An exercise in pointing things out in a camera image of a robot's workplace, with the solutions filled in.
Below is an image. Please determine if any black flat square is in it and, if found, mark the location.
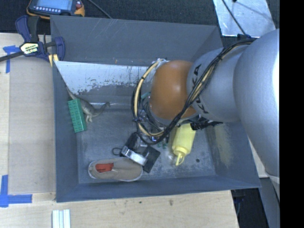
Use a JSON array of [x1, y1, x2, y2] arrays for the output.
[[142, 146, 161, 173]]

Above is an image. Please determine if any beige shoe with orange insole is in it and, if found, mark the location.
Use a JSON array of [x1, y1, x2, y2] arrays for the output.
[[88, 157, 143, 182]]

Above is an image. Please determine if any pale wood flat board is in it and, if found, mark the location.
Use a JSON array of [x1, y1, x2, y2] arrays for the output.
[[8, 56, 57, 196]]

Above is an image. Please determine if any grey metal bin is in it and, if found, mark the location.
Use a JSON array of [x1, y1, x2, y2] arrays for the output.
[[49, 15, 262, 203]]

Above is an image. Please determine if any yellow squeeze bottle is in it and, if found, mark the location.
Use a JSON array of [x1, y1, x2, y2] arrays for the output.
[[169, 123, 197, 166]]

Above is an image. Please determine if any green studded toy block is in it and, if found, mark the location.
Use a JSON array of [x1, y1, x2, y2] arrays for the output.
[[67, 98, 88, 133]]

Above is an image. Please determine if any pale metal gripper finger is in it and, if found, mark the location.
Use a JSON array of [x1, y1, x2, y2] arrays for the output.
[[121, 146, 148, 165]]

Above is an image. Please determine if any grey toy dinosaur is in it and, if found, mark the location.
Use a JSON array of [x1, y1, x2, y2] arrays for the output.
[[67, 89, 111, 124]]

